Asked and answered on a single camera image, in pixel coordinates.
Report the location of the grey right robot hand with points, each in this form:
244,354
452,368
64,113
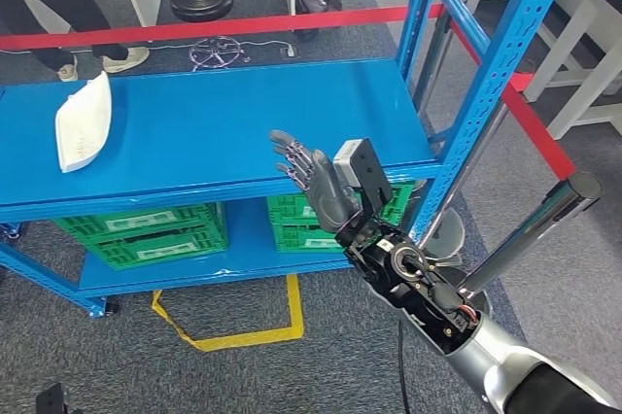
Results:
325,195

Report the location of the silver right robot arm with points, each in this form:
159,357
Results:
437,295

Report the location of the blue metal shelf rack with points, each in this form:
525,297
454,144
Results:
194,128

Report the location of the black shelf caster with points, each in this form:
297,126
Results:
111,308

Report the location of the white workbench with green top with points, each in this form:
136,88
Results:
573,44

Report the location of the green plastic crate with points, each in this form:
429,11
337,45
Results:
291,224
146,237

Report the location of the dark stanchion pole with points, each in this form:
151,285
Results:
432,57

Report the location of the red barrier belt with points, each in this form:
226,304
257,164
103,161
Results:
530,128
194,28

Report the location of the stool with chrome base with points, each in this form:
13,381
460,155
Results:
204,5

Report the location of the white plastic mirror cover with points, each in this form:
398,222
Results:
82,124

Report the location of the person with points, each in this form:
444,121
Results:
53,5

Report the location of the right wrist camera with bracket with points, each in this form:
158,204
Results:
364,169

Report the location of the chrome stanchion post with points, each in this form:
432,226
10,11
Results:
452,179
534,224

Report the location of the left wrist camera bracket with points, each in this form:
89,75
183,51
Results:
50,399

